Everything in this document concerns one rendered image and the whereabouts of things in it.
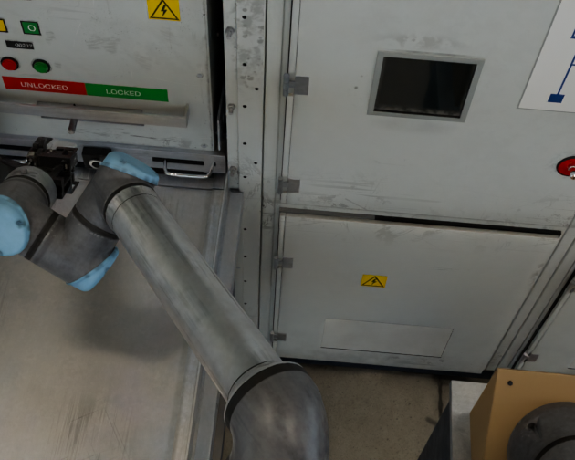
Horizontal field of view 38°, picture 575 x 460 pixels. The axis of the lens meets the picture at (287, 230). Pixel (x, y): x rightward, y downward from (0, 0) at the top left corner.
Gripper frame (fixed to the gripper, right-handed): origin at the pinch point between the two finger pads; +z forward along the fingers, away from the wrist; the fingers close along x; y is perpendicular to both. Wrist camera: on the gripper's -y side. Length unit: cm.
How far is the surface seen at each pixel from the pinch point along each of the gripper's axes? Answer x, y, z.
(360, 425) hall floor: -95, 72, 39
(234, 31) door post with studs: 27.5, 35.1, -10.0
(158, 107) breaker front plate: 7.3, 19.2, 6.5
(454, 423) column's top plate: -43, 82, -21
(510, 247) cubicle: -22, 97, 16
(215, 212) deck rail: -15.1, 31.2, 7.5
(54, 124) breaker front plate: 0.4, -3.0, 10.6
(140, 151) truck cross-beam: -4.8, 14.4, 12.1
